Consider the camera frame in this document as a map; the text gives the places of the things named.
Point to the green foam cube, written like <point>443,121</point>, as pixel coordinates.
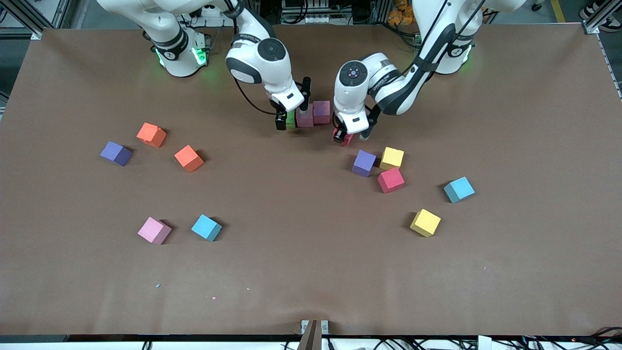
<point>291,119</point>

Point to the red foam cube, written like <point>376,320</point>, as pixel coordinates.
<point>348,140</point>
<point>390,180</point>

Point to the notched pink foam cube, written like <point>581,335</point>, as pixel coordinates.
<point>321,112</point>

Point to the purple foam cube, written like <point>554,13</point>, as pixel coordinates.
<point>115,153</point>
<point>364,163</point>

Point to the blue foam cube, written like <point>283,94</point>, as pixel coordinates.
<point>458,189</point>
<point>206,227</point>

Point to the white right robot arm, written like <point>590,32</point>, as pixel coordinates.
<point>269,48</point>

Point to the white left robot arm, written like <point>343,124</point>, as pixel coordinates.
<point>353,73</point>

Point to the yellow foam cube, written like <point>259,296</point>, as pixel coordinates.
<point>391,158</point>
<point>425,222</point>

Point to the orange foam cube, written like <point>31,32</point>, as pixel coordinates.
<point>150,134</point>
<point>189,158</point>

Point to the white power strip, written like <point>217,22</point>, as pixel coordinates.
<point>318,19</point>
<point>206,10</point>

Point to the pile of orange objects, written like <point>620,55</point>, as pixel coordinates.
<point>398,17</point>

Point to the brown table cover sheet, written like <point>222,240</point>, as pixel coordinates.
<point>311,272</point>

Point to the black white sneaker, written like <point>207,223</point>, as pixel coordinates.
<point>592,8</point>

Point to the metal table edge bracket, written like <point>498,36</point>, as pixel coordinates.
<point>311,335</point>

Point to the aluminium frame profile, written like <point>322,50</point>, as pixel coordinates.
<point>590,27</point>
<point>35,34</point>

